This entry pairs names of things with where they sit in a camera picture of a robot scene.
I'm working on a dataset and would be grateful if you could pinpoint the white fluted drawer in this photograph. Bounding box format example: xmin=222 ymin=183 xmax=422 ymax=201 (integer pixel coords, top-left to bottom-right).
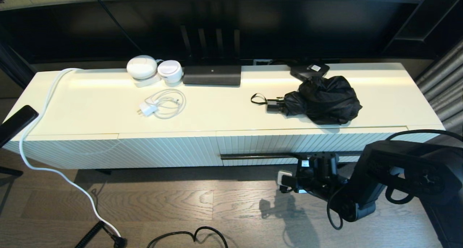
xmin=216 ymin=128 xmax=408 ymax=167

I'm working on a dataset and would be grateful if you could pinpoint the black umbrella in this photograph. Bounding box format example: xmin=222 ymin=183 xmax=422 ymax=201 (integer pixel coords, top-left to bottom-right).
xmin=250 ymin=75 xmax=362 ymax=126

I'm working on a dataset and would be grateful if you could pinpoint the black glossy armrest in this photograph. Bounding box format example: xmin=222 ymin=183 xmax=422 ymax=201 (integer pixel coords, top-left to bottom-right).
xmin=0 ymin=105 xmax=39 ymax=148

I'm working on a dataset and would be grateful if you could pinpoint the white tv cabinet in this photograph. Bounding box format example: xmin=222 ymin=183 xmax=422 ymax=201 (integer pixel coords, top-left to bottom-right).
xmin=3 ymin=62 xmax=445 ymax=170

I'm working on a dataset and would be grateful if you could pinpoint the grey curtain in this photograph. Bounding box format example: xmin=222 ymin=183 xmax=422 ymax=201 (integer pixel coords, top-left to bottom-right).
xmin=414 ymin=38 xmax=463 ymax=136

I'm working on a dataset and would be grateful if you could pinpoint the black television screen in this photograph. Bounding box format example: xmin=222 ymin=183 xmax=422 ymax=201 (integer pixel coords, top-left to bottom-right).
xmin=0 ymin=0 xmax=429 ymax=64

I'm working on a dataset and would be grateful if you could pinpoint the black looped floor cable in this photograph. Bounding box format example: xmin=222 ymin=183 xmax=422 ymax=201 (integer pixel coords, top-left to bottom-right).
xmin=147 ymin=226 xmax=229 ymax=248

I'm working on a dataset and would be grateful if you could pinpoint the black chair leg bar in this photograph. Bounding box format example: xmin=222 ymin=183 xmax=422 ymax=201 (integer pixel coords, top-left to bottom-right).
xmin=0 ymin=167 xmax=23 ymax=178

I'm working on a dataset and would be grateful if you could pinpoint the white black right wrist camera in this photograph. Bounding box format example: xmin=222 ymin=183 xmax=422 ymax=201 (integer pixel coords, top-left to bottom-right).
xmin=277 ymin=170 xmax=294 ymax=193

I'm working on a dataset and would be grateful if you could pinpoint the black coiled cable with plug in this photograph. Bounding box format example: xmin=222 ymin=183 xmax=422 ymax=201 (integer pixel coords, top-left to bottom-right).
xmin=75 ymin=221 xmax=127 ymax=248

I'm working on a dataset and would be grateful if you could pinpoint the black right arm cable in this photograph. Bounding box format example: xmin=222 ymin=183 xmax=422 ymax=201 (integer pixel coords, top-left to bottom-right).
xmin=327 ymin=129 xmax=463 ymax=230

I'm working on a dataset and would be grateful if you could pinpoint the white coiled charging cable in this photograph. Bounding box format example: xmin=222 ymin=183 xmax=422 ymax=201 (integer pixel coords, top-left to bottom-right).
xmin=145 ymin=89 xmax=187 ymax=120

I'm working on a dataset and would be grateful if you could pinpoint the large white dome device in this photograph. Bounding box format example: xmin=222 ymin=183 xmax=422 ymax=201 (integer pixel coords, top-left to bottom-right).
xmin=126 ymin=55 xmax=158 ymax=80

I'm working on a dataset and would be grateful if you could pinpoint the black set-top box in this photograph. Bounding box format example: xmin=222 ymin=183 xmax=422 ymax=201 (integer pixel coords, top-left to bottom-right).
xmin=290 ymin=62 xmax=330 ymax=82

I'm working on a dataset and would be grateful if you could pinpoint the white charger plug adapter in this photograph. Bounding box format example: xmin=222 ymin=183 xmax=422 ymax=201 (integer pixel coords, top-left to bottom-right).
xmin=136 ymin=102 xmax=158 ymax=117

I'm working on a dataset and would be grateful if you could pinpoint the black router with antennas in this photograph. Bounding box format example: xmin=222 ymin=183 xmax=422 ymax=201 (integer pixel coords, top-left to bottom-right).
xmin=180 ymin=25 xmax=242 ymax=87

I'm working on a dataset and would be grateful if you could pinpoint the small white round device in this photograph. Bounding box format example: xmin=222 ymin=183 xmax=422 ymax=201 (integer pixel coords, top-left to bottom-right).
xmin=157 ymin=60 xmax=183 ymax=84

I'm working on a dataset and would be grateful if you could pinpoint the thick white power cord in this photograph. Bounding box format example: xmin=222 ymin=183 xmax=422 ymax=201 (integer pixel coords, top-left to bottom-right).
xmin=20 ymin=68 xmax=122 ymax=238

